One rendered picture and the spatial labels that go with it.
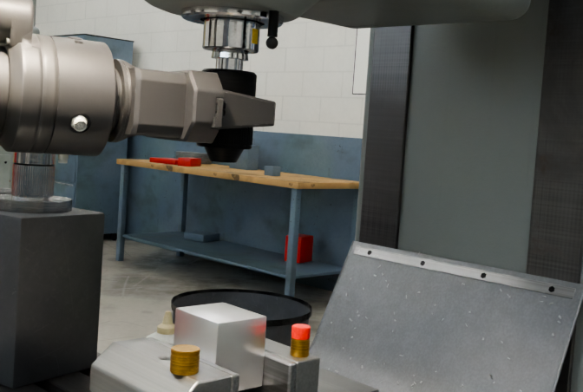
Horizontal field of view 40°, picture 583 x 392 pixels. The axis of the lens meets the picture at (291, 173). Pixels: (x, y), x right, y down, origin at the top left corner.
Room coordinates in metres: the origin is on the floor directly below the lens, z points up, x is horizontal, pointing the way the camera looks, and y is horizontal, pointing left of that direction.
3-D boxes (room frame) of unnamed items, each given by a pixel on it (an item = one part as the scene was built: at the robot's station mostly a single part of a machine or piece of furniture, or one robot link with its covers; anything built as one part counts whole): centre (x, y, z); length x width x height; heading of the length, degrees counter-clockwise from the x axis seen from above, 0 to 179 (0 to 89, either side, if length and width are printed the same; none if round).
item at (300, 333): (0.67, -0.02, 1.04); 0.02 x 0.02 x 0.03
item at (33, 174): (0.93, 0.30, 1.15); 0.05 x 0.05 x 0.06
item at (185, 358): (0.60, 0.07, 1.04); 0.02 x 0.02 x 0.02
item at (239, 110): (0.65, 0.04, 1.23); 0.06 x 0.02 x 0.03; 120
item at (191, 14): (0.68, 0.06, 1.31); 0.09 x 0.09 x 0.01
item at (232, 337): (0.67, 0.05, 1.03); 0.06 x 0.05 x 0.06; 43
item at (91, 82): (0.63, 0.14, 1.23); 0.13 x 0.12 x 0.10; 30
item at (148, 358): (0.63, 0.09, 1.01); 0.12 x 0.06 x 0.04; 43
